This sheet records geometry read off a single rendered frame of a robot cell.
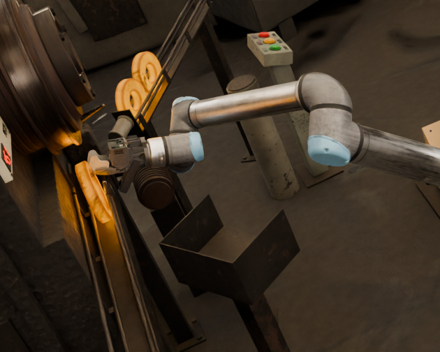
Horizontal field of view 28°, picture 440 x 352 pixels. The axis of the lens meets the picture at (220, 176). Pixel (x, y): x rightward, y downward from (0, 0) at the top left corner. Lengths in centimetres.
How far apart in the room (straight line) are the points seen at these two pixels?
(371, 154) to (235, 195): 127
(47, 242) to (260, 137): 137
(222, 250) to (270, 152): 112
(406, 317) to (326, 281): 36
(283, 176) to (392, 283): 74
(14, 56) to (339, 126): 87
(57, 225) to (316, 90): 79
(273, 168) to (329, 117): 104
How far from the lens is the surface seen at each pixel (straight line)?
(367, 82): 407
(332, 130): 237
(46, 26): 235
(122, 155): 262
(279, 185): 344
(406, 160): 254
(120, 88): 300
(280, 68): 329
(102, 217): 247
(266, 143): 334
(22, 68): 224
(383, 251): 306
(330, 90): 242
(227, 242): 232
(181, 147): 263
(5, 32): 228
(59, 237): 215
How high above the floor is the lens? 191
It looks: 30 degrees down
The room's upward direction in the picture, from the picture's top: 24 degrees counter-clockwise
